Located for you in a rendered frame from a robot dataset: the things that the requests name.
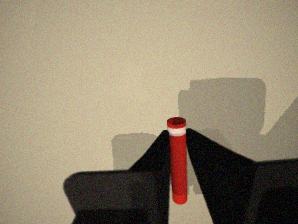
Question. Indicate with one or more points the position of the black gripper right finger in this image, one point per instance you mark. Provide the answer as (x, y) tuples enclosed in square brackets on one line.
[(233, 185)]

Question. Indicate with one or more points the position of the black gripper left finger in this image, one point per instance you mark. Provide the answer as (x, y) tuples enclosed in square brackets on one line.
[(145, 185)]

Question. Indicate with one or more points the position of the red peg with white band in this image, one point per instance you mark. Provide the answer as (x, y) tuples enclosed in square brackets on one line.
[(178, 147)]

